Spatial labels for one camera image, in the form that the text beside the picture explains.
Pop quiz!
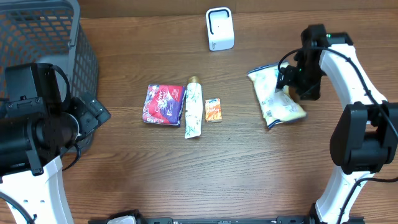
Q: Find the yellow snack bag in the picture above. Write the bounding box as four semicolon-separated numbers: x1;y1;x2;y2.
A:
248;63;307;129

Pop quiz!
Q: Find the orange small snack pack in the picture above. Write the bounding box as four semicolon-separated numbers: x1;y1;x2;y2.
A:
205;98;223;123

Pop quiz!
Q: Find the white tube gold cap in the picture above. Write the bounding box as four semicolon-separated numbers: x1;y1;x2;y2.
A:
185;76;203;139

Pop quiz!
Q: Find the purple red snack pack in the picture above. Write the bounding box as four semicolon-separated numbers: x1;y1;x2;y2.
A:
142;84;186;127

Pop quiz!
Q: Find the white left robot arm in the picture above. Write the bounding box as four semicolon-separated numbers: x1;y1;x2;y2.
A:
1;63;111;223

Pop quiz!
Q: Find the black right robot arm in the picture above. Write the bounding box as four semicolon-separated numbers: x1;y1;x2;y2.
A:
276;24;397;223

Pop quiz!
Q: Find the white barcode scanner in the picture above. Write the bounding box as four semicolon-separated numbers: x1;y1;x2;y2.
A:
205;7;234;51

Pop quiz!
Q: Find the dark grey plastic basket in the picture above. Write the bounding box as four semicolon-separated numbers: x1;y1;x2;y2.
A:
0;0;100;153

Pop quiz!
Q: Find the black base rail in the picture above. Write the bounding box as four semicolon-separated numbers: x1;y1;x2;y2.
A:
88;210;366;224

